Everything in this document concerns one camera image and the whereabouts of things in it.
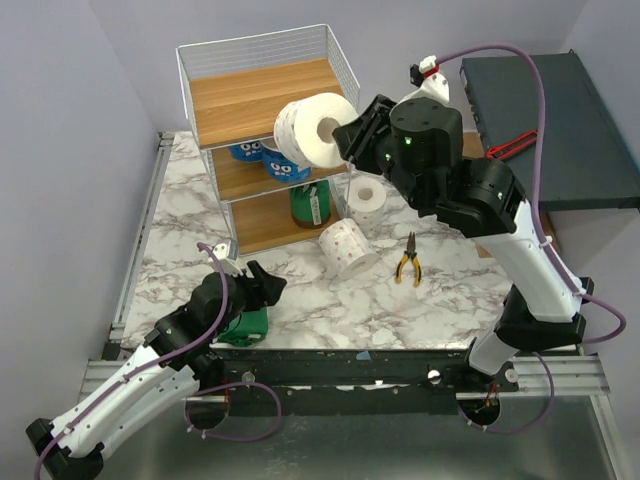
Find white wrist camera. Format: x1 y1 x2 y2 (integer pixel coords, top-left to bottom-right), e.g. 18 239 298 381
212 239 242 276
405 55 450 106

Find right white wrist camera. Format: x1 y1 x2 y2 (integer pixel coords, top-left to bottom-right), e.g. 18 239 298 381
405 55 450 106

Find plain white bottom paper roll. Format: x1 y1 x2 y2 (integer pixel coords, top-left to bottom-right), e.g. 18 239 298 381
346 177 387 227

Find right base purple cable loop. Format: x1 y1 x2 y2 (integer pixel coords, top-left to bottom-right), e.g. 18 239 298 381
455 349 557 435

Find dark grey flat metal box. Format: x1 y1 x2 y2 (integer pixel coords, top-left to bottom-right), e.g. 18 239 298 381
460 53 639 212

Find wooden board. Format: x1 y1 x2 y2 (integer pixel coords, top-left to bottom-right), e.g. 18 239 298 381
463 132 560 258

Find blue-bottom paper roll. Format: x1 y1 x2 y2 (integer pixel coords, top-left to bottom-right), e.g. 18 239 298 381
261 138 312 183

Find red black utility knife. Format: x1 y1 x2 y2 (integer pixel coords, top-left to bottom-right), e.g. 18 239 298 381
485 130 538 161

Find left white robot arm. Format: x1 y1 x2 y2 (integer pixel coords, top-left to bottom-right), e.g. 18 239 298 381
26 261 287 479

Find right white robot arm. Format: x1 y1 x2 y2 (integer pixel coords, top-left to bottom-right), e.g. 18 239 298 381
332 95 593 392

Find brown paper roll green base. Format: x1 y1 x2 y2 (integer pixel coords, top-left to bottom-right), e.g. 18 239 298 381
289 180 331 229

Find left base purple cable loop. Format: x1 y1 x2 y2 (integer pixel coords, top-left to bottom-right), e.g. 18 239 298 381
184 382 284 442

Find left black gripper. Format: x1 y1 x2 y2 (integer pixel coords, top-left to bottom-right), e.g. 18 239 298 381
209 261 286 340

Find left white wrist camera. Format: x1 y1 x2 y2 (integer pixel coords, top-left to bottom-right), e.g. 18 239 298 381
212 239 242 276

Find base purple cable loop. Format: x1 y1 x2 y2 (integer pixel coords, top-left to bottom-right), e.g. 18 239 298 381
455 349 557 435
184 382 284 442

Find white wire wooden shelf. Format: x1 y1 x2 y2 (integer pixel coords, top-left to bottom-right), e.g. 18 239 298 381
176 24 360 254

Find blue cartoon-face paper roll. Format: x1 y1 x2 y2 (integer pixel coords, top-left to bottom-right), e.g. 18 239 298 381
228 140 263 163

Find green wrapped brown paper roll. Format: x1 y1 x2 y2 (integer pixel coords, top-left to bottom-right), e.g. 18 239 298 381
217 308 269 348

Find aluminium frame rail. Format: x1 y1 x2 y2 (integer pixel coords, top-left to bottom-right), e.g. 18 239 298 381
79 131 175 401

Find yellow handled pliers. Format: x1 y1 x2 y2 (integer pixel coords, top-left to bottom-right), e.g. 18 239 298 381
394 232 422 288

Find pink dotted paper roll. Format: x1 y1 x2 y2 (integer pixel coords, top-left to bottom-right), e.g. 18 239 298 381
318 218 379 280

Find black metal base rail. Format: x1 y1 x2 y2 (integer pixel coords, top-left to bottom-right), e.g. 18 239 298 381
191 348 518 426

